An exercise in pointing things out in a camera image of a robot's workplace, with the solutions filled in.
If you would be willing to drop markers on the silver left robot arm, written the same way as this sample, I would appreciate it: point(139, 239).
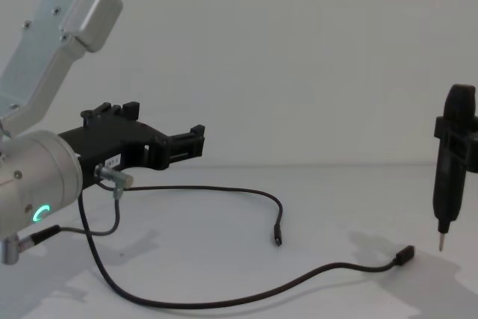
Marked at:
point(33, 173)

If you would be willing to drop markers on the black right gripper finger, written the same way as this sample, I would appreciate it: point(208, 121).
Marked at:
point(471, 154)

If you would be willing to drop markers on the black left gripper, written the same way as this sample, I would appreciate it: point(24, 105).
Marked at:
point(112, 143)

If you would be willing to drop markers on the white table cloth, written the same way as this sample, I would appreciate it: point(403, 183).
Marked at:
point(239, 222)

